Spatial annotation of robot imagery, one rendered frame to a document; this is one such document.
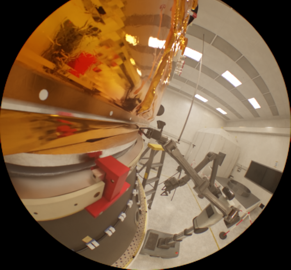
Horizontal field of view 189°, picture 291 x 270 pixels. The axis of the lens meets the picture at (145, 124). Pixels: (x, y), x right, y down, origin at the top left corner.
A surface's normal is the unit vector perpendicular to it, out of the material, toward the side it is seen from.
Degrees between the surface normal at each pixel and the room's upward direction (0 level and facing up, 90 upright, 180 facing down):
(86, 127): 90
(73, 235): 62
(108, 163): 0
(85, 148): 0
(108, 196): 90
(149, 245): 0
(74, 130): 90
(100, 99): 97
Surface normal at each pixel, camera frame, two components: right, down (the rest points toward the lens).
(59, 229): 0.89, -0.12
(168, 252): 0.38, -0.92
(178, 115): -0.11, -0.01
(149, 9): 0.93, 0.36
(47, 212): 0.81, 0.36
